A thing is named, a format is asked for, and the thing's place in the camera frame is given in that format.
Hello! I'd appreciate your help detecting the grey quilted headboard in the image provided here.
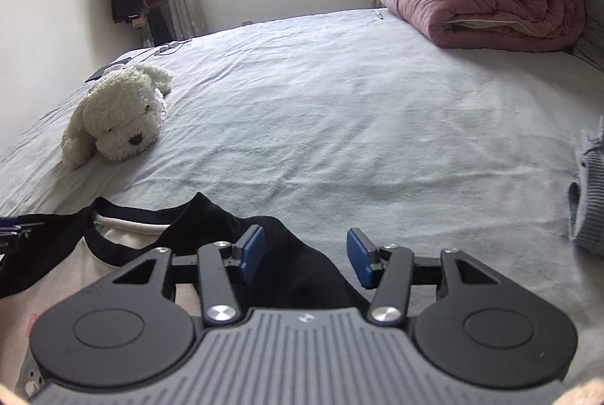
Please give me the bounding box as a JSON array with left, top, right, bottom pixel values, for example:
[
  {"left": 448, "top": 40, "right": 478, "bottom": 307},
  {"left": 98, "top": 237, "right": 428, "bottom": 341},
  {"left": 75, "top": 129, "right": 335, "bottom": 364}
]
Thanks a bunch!
[{"left": 571, "top": 0, "right": 604, "bottom": 73}]

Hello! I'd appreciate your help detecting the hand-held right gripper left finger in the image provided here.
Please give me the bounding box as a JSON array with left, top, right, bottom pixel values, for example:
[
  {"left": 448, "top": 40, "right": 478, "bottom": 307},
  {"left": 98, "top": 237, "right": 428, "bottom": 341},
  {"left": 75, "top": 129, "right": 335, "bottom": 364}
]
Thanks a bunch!
[{"left": 112, "top": 225, "right": 266, "bottom": 326}]

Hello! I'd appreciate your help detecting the white plush dog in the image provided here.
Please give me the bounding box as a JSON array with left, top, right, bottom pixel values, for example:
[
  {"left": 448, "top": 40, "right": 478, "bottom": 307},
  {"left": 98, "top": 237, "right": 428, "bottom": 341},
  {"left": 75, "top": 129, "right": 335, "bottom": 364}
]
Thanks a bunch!
[{"left": 60, "top": 63, "right": 174, "bottom": 171}]

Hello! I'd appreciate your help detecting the black tablet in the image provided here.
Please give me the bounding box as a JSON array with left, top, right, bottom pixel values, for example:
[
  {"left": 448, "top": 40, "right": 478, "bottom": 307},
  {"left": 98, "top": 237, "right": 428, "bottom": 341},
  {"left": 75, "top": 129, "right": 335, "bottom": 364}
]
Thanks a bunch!
[{"left": 85, "top": 64, "right": 123, "bottom": 83}]

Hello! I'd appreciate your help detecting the grey folded cloth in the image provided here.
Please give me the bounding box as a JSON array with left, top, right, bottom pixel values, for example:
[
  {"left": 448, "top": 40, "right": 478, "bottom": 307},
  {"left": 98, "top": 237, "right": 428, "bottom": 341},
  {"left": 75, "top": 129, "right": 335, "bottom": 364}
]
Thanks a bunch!
[{"left": 566, "top": 116, "right": 604, "bottom": 257}]

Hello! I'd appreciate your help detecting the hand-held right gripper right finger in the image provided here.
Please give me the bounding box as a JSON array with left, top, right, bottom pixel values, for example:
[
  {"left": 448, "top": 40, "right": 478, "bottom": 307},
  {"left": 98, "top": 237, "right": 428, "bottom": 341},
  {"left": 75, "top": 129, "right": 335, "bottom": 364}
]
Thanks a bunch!
[{"left": 346, "top": 228, "right": 501, "bottom": 326}]

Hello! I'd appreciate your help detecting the dark hanging cloth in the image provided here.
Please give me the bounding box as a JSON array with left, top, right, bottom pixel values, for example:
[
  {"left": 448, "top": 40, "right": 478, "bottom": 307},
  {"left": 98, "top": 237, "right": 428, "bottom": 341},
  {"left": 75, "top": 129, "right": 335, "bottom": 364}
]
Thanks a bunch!
[{"left": 137, "top": 4, "right": 173, "bottom": 48}]

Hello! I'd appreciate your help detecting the white charger cable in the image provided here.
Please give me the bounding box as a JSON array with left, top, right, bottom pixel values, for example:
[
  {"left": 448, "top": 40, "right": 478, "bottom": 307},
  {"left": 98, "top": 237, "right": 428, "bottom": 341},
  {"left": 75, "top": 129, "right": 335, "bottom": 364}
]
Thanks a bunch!
[{"left": 106, "top": 39, "right": 192, "bottom": 71}]

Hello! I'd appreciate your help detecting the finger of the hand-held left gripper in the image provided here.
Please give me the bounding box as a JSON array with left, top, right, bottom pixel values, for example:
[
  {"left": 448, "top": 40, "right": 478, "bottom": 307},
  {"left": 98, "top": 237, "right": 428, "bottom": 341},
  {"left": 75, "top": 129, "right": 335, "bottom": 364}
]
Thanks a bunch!
[{"left": 0, "top": 217, "right": 46, "bottom": 230}]

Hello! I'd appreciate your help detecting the beige shirt with black sleeves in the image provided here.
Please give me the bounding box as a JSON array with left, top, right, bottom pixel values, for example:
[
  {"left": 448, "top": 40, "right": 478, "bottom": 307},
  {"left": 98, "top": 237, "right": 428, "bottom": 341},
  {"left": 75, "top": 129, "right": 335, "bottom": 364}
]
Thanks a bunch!
[{"left": 0, "top": 192, "right": 373, "bottom": 401}]

